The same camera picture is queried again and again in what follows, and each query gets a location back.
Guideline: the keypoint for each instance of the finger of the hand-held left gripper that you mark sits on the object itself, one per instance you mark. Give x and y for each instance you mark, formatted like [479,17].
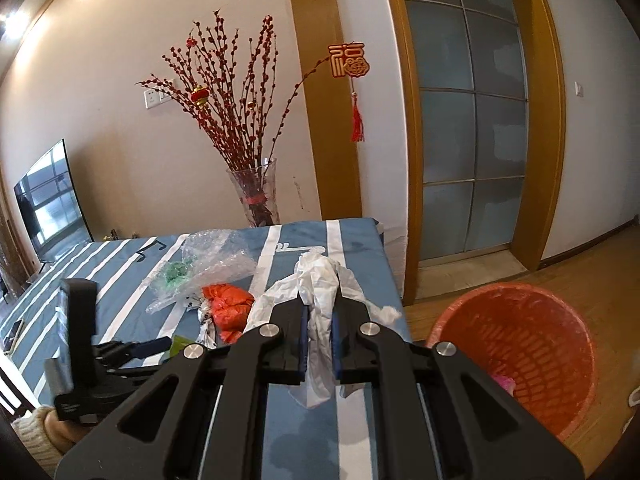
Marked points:
[150,347]
[130,372]

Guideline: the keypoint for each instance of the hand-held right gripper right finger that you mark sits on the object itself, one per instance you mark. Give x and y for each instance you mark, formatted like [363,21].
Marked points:
[337,345]

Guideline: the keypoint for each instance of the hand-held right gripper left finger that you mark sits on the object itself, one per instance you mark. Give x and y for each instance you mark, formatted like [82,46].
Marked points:
[301,340]

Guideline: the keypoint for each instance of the green plastic piece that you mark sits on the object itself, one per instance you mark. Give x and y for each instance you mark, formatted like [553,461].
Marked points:
[181,346]

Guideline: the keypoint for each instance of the pink plastic bag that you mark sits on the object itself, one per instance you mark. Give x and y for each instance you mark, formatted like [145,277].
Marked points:
[505,382]

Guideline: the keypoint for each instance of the waste basket with orange liner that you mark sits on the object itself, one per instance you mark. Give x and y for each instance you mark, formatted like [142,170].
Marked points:
[550,340]

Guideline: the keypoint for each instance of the person's left forearm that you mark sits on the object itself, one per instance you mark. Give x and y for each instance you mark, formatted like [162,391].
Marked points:
[35,435]

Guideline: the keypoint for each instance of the black phone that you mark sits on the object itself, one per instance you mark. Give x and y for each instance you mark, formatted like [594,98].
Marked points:
[12,332]

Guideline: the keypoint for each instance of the orange plastic bag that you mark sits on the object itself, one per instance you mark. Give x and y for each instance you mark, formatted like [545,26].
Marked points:
[230,307]

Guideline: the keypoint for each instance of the green foam net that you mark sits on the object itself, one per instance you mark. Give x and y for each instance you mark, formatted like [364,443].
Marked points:
[177,271]

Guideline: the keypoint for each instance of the blue striped tablecloth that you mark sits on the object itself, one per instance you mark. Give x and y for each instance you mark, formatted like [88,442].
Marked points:
[350,260]

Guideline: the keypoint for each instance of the clear bubble wrap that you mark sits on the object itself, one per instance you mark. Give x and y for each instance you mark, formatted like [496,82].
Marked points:
[220,260]

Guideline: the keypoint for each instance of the flat screen television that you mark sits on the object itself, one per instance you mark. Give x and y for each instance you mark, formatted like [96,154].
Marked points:
[50,200]

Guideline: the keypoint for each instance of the glass vase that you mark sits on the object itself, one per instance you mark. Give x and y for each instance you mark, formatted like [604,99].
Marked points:
[250,195]

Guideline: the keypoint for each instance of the frosted glass door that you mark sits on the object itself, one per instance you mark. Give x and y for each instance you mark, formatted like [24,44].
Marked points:
[450,135]

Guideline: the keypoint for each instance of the red blossom branches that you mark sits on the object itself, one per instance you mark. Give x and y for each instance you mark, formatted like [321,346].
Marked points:
[235,110]

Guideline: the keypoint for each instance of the red hanging ornament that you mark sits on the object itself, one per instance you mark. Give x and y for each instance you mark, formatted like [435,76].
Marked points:
[350,60]

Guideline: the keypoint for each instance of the wooden wall trim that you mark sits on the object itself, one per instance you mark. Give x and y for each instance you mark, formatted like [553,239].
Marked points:
[325,135]

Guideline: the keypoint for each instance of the white wall socket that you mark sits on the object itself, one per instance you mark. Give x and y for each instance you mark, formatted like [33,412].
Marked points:
[155,100]

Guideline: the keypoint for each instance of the wooden door frame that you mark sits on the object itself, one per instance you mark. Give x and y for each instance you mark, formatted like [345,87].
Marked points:
[545,160]

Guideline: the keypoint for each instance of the white wall switch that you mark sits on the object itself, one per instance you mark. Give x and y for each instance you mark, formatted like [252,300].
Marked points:
[578,89]

